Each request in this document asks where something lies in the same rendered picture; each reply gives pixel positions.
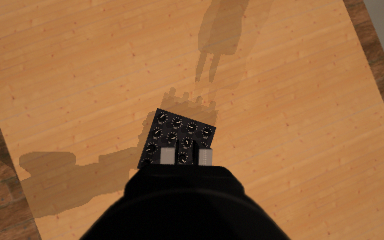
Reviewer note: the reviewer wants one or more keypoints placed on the black knob box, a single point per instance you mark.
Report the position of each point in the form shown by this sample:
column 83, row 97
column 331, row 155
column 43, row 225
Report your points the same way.
column 167, row 126

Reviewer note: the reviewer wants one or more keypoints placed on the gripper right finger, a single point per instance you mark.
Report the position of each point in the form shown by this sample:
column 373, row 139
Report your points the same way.
column 201, row 155

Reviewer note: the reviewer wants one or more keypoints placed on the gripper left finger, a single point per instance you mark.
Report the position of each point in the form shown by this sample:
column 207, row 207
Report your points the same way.
column 168, row 154

